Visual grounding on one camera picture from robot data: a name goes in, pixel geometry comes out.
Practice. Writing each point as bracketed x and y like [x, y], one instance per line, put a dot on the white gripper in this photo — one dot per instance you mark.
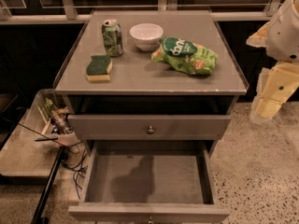
[284, 34]

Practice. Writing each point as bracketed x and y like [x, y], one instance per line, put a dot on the green rice chip bag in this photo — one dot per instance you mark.
[185, 56]

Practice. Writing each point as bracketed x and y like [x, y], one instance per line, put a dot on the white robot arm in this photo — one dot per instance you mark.
[280, 38]

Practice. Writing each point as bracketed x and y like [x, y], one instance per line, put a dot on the grey drawer cabinet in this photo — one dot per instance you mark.
[139, 86]

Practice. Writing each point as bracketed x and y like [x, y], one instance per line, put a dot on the brass top drawer knob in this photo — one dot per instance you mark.
[150, 130]

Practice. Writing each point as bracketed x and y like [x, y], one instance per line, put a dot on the brass drawer knob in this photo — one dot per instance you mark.
[150, 221]
[150, 130]

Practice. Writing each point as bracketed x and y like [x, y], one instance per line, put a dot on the open grey middle drawer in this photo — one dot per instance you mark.
[130, 181]

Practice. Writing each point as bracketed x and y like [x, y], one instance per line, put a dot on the closed grey top drawer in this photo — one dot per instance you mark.
[134, 127]

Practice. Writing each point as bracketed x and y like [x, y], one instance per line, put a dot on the brass middle drawer knob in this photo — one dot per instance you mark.
[150, 221]

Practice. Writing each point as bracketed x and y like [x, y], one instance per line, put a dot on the metal window railing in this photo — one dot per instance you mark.
[79, 10]

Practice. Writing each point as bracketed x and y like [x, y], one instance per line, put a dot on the white ceramic bowl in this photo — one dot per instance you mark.
[146, 36]

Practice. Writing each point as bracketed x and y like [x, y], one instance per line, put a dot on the green soda can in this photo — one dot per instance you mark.
[112, 38]

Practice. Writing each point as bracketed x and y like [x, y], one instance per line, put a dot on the green yellow sponge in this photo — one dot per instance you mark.
[99, 68]

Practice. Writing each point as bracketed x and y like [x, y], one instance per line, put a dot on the clear plastic bin with clutter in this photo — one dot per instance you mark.
[46, 125]

